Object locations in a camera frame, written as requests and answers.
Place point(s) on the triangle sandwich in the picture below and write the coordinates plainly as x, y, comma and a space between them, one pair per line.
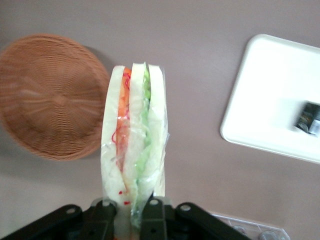
135, 125

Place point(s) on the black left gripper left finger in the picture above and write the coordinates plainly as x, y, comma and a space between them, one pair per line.
101, 222

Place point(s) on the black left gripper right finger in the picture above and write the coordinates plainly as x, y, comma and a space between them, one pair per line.
153, 222

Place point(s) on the small black box with label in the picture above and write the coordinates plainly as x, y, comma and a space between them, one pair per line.
308, 118

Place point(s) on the beige plastic serving tray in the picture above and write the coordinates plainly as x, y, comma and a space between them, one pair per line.
265, 87

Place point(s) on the round brown wicker basket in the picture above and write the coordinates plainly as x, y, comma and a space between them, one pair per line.
50, 100

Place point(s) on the clear acrylic bottle rack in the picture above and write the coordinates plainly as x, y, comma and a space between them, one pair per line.
250, 225

